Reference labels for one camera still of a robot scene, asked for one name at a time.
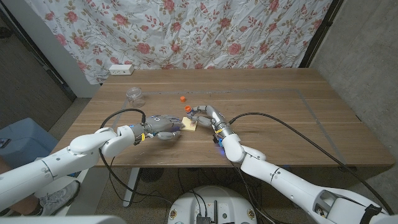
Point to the black backdrop pole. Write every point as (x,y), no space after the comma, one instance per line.
(320,34)

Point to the blue grey bin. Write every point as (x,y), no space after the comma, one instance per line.
(21,143)

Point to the yellow sticky note pad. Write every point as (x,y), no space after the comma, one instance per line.
(190,126)

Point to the person's bare leg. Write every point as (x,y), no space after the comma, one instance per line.
(18,208)

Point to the small orange cap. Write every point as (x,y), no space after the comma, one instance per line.
(183,99)

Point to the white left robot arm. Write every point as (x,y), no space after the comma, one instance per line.
(62,161)

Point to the white power strip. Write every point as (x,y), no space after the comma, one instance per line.
(121,69)

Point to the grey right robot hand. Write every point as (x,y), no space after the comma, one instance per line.
(216,116)

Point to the orange white glue stick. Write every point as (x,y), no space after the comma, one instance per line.
(188,109)

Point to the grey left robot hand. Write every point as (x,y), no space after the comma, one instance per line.
(163,124)

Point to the clear glass jar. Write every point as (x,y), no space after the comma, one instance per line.
(135,97)

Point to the white table leg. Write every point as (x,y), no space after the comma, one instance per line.
(130,186)

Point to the grey sneaker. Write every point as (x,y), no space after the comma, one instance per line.
(59,199)

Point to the floral printed backdrop cloth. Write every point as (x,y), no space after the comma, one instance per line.
(186,34)

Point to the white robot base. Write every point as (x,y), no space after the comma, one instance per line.
(214,202)

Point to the black round floor fan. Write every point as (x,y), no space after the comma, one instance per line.
(151,175)

